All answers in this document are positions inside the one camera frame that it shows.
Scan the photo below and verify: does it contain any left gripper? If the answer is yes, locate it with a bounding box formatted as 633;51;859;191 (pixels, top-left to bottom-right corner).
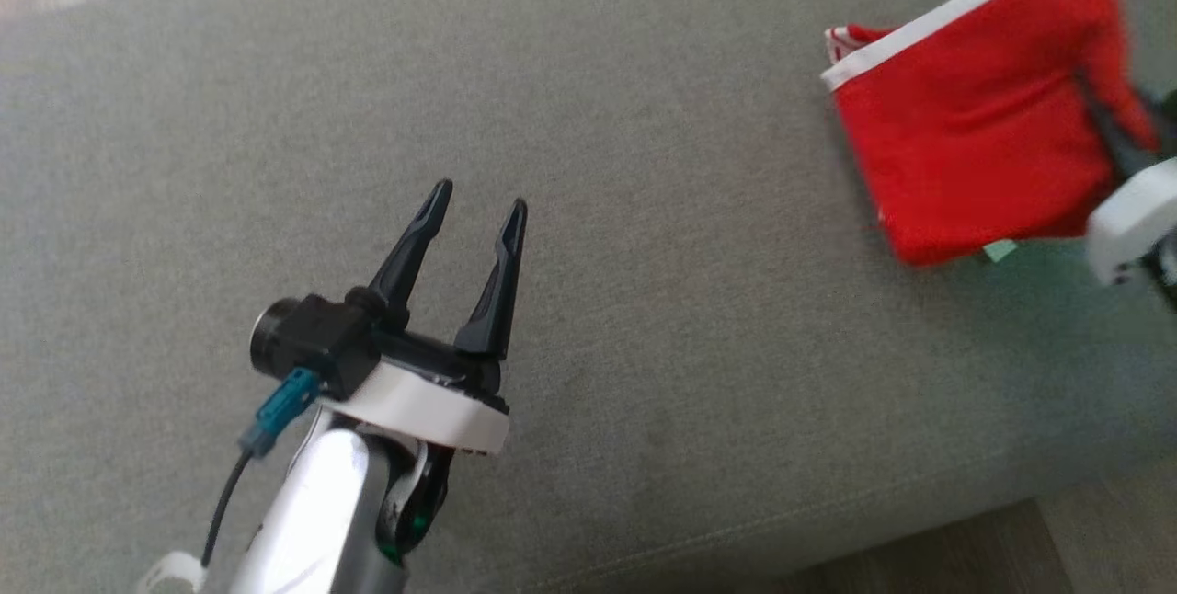
317;178;529;457

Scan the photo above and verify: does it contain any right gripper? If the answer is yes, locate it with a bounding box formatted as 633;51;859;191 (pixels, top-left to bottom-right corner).
1076;70;1177;289

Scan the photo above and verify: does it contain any red and white jersey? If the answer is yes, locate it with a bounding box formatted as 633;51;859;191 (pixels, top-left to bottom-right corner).
821;0;1160;266

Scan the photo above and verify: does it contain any large grey sofa seat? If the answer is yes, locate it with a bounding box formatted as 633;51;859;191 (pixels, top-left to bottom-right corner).
0;0;1177;594

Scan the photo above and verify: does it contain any left camera cable teal plug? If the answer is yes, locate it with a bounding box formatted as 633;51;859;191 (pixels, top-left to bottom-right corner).
202;368;323;567

